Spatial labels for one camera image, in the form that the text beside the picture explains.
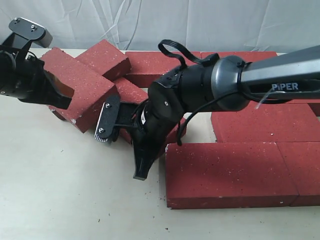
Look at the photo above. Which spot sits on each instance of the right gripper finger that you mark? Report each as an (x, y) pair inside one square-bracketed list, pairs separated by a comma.
[(144, 157)]

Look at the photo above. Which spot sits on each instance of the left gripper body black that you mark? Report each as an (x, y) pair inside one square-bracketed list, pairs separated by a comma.
[(22, 79)]

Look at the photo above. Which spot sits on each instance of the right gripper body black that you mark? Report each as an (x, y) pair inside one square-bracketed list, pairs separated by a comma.
[(158, 124)]

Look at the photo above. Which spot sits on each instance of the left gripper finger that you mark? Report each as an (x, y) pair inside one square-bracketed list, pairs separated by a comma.
[(55, 92)]

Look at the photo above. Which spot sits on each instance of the red brick large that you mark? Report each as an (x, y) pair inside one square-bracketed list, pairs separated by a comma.
[(227, 175), (90, 89)]

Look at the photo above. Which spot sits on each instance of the red brick angled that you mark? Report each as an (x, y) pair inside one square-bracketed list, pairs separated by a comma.
[(107, 60), (131, 93)]

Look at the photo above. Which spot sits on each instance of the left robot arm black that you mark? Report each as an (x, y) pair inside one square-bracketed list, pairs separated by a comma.
[(18, 54)]

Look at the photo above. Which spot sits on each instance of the red brick back row left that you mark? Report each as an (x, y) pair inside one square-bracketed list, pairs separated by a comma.
[(147, 66)]

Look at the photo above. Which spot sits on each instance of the red brick third row right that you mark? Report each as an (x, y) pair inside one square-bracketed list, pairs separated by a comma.
[(289, 122)]

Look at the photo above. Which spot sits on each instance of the red brick back row right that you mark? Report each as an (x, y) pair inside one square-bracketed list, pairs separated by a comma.
[(246, 56)]

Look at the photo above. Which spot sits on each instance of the red brick front large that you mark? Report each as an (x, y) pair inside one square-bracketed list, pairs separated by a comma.
[(227, 175)]

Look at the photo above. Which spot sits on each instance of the red brick front right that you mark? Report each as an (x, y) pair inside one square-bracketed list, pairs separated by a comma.
[(303, 162)]

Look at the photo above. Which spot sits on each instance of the red brick second row right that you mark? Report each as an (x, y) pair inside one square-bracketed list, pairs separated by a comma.
[(314, 104)]

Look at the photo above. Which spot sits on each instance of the white fabric backdrop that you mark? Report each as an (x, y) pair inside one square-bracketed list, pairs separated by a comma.
[(201, 25)]

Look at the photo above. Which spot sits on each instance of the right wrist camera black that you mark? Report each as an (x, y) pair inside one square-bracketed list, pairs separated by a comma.
[(114, 115)]

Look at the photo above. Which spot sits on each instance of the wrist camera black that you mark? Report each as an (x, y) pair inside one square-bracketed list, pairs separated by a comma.
[(24, 32), (114, 115)]

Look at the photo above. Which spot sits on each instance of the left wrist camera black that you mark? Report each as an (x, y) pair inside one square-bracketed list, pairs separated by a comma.
[(24, 32)]

